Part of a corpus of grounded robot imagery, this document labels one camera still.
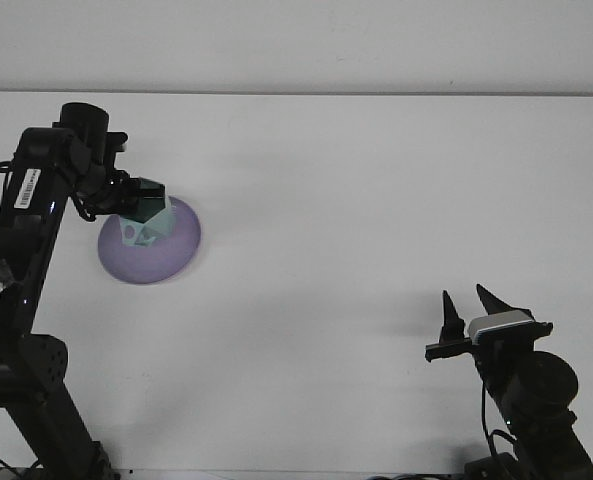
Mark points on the pale blue hexagonal cup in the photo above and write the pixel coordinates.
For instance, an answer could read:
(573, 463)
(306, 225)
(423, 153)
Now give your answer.
(163, 223)

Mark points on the pale purple round plate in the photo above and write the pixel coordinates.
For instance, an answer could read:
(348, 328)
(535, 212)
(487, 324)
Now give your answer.
(176, 252)

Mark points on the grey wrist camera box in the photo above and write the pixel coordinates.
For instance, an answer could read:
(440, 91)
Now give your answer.
(501, 324)

